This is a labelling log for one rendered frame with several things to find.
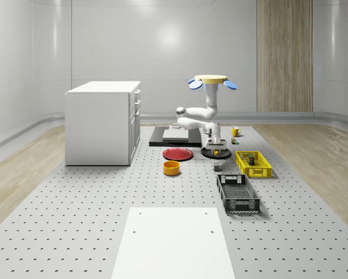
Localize white cabinet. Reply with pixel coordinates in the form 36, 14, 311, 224
64, 80, 142, 167

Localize red plate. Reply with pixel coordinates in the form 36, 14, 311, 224
162, 147, 194, 162

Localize yellow basket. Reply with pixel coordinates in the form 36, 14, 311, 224
234, 150, 273, 178

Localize dark grey basket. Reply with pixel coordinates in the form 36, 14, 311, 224
216, 173, 262, 215

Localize white board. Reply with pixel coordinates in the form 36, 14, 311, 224
110, 206, 236, 279

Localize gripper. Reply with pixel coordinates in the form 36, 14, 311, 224
205, 138, 225, 156

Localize yellow bowl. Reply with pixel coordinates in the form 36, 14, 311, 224
162, 160, 181, 177

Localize black plate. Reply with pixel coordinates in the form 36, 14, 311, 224
200, 146, 232, 160

